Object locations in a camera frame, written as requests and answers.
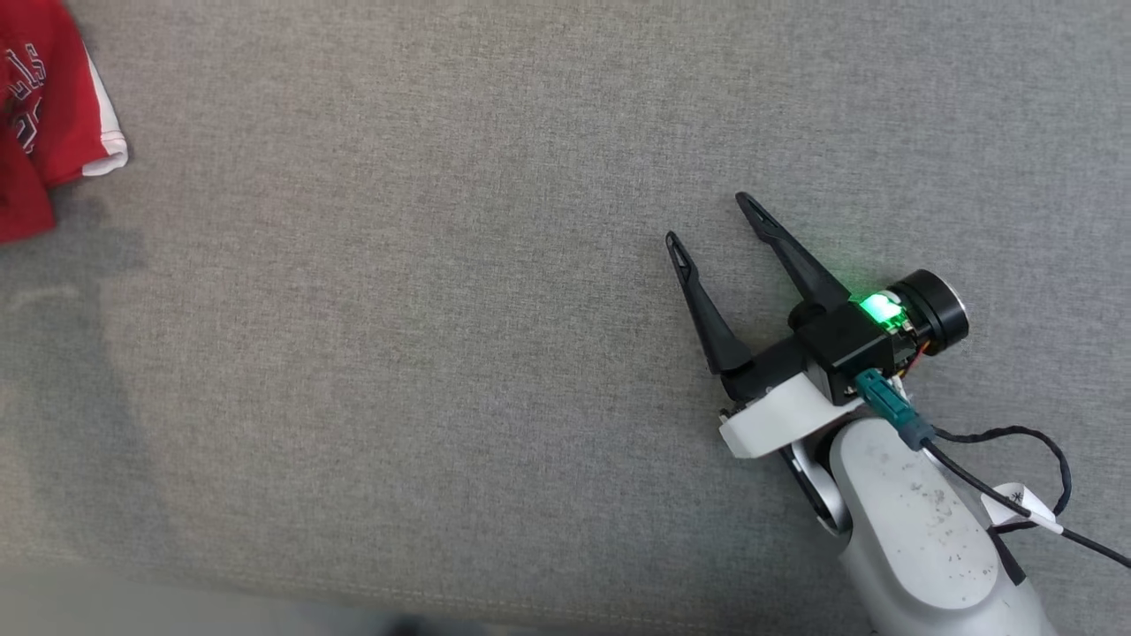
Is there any red basketball jersey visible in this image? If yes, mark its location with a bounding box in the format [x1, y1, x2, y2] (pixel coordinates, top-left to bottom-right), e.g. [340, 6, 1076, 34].
[0, 0, 130, 245]

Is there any teal right camera connector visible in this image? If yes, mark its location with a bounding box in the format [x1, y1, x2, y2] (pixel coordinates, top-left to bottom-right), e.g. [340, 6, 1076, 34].
[854, 369, 936, 450]

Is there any white cable label tag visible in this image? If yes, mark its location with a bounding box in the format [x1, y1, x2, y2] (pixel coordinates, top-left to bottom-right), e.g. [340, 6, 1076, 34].
[990, 481, 1061, 535]

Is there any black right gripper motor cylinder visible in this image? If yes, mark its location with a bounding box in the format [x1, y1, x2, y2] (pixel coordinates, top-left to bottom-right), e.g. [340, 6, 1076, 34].
[888, 269, 970, 356]

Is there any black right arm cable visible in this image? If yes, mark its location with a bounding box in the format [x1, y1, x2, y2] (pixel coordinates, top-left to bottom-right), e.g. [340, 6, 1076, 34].
[919, 426, 1131, 568]

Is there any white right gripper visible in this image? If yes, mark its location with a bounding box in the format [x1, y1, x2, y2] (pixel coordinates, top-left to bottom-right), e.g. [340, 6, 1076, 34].
[665, 192, 864, 459]

